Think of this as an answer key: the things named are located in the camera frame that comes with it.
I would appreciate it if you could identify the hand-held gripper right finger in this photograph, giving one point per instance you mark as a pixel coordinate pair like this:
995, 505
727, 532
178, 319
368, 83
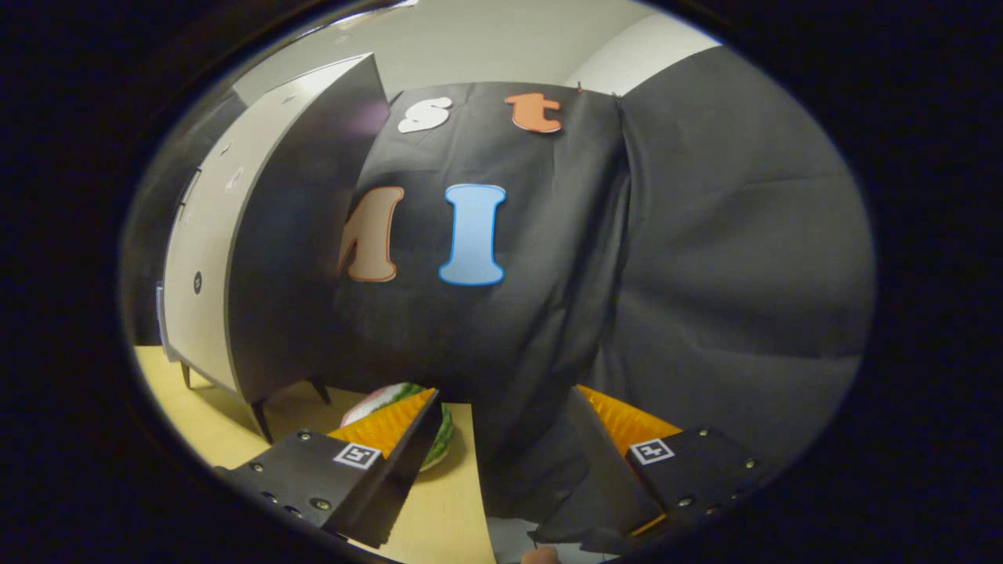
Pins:
607, 470

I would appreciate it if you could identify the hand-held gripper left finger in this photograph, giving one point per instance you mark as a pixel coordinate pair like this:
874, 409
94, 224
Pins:
392, 478

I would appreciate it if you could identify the dark grey shoe cabinet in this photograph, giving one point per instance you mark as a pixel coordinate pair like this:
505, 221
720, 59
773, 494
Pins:
298, 258

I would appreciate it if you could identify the watermelon slice toy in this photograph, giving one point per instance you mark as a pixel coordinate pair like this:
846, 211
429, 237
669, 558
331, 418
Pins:
443, 439

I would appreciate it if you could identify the black backdrop cloth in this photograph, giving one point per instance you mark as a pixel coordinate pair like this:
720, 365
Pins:
705, 274

